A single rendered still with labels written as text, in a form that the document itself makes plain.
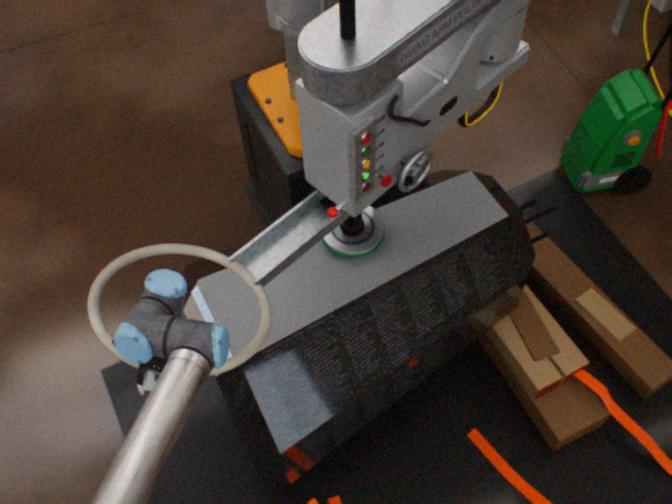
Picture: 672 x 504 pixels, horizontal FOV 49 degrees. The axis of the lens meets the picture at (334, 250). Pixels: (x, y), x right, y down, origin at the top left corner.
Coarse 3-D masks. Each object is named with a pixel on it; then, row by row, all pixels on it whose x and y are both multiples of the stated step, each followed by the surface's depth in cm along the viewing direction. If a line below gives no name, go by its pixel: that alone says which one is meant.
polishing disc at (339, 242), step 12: (372, 216) 251; (336, 228) 249; (372, 228) 248; (324, 240) 247; (336, 240) 246; (348, 240) 246; (360, 240) 246; (372, 240) 246; (348, 252) 243; (360, 252) 244
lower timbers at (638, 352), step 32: (544, 256) 331; (544, 288) 330; (576, 288) 322; (576, 320) 319; (608, 352) 310; (640, 352) 304; (512, 384) 305; (576, 384) 295; (640, 384) 300; (544, 416) 288; (576, 416) 288; (608, 416) 289
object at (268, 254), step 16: (320, 192) 229; (304, 208) 228; (320, 208) 230; (272, 224) 221; (288, 224) 226; (304, 224) 226; (320, 224) 226; (336, 224) 225; (256, 240) 218; (272, 240) 223; (288, 240) 223; (304, 240) 217; (240, 256) 216; (256, 256) 220; (272, 256) 220; (288, 256) 214; (256, 272) 216; (272, 272) 213
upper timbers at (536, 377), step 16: (528, 288) 309; (512, 320) 301; (544, 320) 300; (496, 336) 300; (512, 336) 297; (560, 336) 296; (512, 352) 293; (528, 352) 293; (560, 352) 292; (576, 352) 292; (512, 368) 298; (528, 368) 289; (544, 368) 289; (560, 368) 289; (576, 368) 288; (528, 384) 290; (544, 384) 285
